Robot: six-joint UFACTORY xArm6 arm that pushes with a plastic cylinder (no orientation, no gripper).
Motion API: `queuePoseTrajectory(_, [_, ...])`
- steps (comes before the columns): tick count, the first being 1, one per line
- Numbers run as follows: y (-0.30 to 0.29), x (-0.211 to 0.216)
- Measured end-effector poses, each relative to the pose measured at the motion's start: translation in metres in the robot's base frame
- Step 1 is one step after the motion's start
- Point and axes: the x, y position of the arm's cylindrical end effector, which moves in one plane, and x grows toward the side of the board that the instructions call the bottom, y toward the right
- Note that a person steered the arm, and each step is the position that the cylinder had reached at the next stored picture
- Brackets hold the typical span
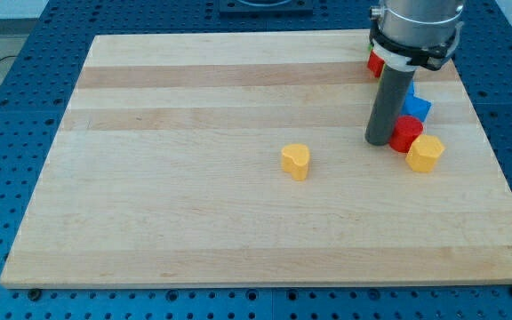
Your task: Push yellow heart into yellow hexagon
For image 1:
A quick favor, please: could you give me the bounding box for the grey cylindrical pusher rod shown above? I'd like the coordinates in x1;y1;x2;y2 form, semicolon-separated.
364;66;415;146

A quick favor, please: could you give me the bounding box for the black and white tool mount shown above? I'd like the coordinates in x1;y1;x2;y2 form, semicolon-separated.
369;20;463;72

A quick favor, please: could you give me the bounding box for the red cylinder block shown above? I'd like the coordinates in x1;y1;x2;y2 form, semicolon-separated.
388;116;424;153

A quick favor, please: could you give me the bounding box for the yellow hexagon block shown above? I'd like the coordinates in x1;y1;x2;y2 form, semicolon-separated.
405;134;445;173

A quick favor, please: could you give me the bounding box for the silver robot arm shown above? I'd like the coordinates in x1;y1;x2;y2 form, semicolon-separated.
364;0;465;146

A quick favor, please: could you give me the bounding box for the yellow heart block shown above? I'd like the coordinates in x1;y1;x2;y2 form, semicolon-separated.
281;144;310;181

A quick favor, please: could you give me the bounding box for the red block behind rod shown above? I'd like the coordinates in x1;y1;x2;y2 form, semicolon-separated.
367;51;385;78

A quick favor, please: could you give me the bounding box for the blue angular block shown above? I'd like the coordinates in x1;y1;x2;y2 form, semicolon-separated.
400;82;432;123

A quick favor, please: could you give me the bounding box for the wooden board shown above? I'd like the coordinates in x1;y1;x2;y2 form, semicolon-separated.
0;30;512;289

